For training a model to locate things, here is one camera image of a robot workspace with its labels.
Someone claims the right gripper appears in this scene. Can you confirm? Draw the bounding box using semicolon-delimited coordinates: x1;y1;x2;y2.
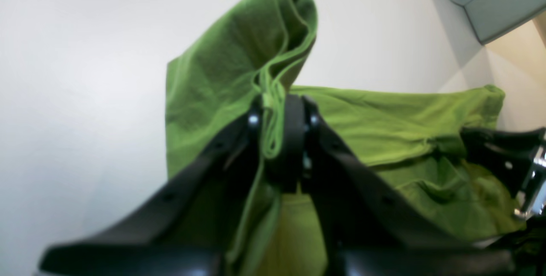
461;128;546;218

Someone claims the green T-shirt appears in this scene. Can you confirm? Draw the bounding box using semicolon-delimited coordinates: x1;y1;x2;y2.
165;0;526;276

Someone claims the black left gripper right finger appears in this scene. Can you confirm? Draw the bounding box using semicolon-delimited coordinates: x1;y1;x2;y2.
269;95;517;276

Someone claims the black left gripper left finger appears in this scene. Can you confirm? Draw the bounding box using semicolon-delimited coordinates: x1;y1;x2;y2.
38;97;262;276

